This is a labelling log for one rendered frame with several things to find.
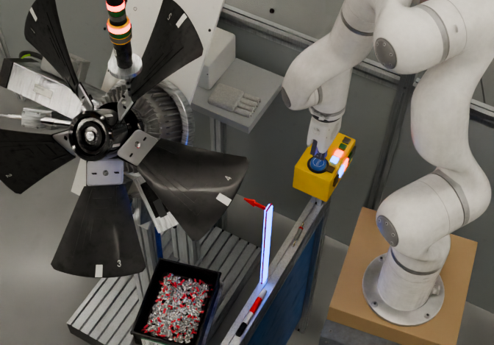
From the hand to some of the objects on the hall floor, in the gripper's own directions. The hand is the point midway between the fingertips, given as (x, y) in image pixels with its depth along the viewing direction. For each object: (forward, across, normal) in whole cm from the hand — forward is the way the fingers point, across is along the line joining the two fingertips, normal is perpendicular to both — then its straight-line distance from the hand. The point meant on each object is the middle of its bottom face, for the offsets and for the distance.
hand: (320, 151), depth 182 cm
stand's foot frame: (+113, +5, -50) cm, 123 cm away
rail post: (+113, -8, 0) cm, 113 cm away
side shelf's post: (+113, -30, -48) cm, 126 cm away
